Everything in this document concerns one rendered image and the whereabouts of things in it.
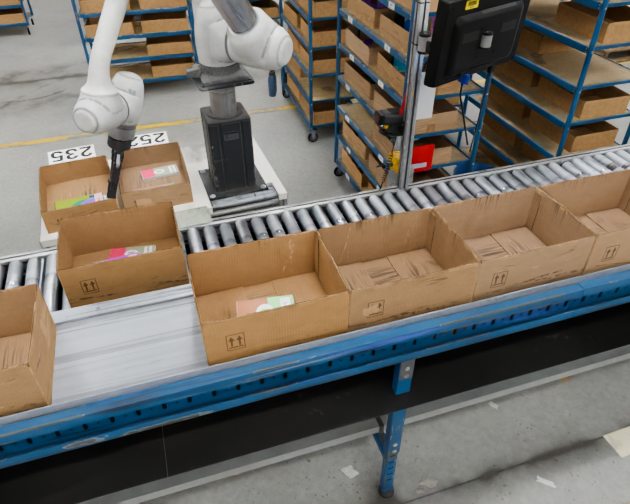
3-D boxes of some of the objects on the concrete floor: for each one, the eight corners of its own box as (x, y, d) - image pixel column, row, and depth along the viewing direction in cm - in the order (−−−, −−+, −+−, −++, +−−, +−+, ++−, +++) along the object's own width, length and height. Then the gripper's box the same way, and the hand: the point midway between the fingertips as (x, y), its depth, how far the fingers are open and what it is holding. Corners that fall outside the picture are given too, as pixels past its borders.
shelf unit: (332, 174, 393) (338, -168, 271) (394, 164, 405) (427, -169, 282) (387, 255, 320) (429, -164, 198) (460, 239, 332) (544, -165, 209)
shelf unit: (597, 224, 344) (751, -167, 221) (531, 239, 332) (656, -166, 209) (507, 153, 417) (586, -171, 294) (451, 163, 405) (509, -170, 282)
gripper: (133, 146, 175) (122, 208, 187) (131, 129, 185) (121, 189, 197) (108, 142, 172) (99, 205, 184) (107, 125, 182) (99, 186, 194)
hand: (112, 188), depth 189 cm, fingers closed
